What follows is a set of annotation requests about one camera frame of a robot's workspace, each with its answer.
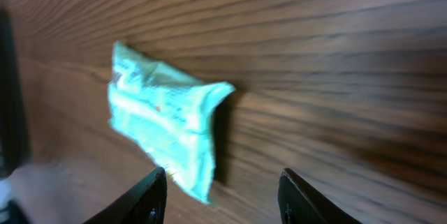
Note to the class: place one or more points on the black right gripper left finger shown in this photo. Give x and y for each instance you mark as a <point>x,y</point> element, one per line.
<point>144,203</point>

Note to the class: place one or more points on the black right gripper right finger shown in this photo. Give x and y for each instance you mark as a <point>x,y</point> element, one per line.
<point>301,203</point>

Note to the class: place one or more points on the teal wet wipes pack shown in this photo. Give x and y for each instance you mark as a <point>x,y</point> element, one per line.
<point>168,114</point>

